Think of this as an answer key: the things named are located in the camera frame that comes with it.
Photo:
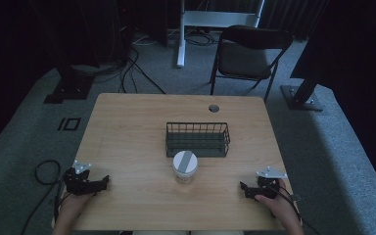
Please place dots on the clear jar with white lid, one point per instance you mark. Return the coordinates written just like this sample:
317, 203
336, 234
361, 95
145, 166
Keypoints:
185, 164

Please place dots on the black folding chair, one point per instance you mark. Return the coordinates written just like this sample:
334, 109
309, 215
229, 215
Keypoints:
248, 58

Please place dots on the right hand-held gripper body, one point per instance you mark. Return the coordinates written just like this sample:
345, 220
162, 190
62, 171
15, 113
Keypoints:
267, 186

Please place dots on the person's right hand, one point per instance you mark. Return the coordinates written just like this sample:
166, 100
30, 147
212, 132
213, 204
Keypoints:
277, 204

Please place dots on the white desk frame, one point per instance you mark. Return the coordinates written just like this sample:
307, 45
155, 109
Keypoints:
213, 19

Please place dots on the black metal stand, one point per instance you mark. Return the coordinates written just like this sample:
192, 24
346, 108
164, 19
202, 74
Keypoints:
302, 96
68, 86

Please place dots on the person's left hand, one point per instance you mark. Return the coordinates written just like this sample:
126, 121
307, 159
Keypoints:
75, 204

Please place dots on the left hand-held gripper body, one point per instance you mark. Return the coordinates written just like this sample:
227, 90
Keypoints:
78, 184

